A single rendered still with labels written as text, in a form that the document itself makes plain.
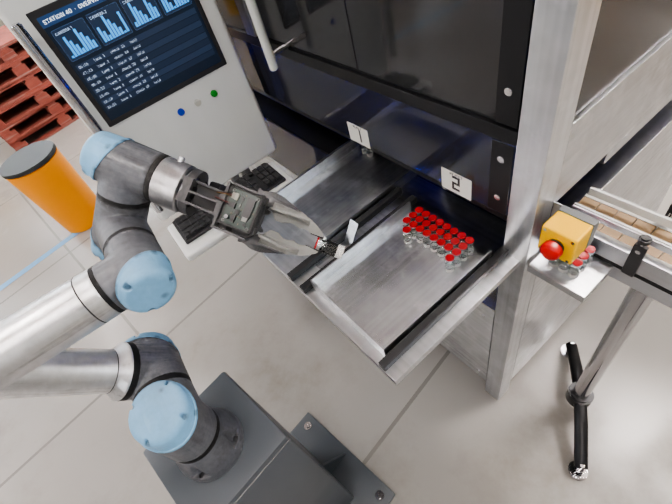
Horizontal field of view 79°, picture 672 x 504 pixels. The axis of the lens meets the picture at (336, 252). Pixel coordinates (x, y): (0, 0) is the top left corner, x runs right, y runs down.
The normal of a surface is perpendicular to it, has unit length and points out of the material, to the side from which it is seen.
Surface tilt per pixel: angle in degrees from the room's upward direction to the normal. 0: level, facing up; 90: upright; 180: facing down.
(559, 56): 90
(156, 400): 8
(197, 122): 90
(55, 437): 0
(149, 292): 90
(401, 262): 0
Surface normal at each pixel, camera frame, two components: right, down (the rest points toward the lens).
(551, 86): -0.75, 0.60
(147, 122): 0.58, 0.53
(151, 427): -0.15, -0.54
